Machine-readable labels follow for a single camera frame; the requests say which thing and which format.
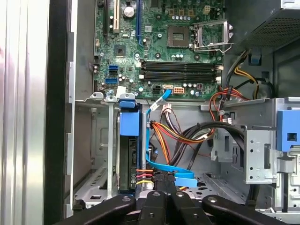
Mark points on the blue plastic bay latch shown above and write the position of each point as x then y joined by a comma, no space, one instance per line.
283,122

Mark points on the metal optical drive bay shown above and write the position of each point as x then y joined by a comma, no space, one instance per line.
257,159

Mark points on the metal disk bay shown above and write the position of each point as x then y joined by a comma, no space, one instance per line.
103,131

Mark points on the blue expansion slot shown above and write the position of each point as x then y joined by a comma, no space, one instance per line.
137,23

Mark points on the green motherboard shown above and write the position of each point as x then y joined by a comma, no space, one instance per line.
152,49

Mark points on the CPU socket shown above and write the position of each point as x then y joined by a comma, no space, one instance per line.
178,36

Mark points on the silver coin battery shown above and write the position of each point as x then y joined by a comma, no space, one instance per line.
129,11

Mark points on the black expansion slot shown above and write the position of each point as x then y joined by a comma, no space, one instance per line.
106,16

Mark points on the black PC case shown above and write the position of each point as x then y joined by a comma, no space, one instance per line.
56,93

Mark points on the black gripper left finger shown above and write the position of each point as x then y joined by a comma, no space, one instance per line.
154,208

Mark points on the black RAM slot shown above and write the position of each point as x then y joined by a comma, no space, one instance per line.
178,79
178,74
178,63
178,68

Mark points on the hard disk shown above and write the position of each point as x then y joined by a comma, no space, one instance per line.
129,124

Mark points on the grey power supply unit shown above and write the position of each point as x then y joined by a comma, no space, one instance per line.
269,32

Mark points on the metal locking lever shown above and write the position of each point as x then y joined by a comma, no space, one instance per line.
208,50

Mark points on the white expansion slot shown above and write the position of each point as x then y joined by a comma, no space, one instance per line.
116,16

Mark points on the metal socket cover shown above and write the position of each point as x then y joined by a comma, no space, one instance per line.
227,32

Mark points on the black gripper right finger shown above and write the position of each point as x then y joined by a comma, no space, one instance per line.
182,211

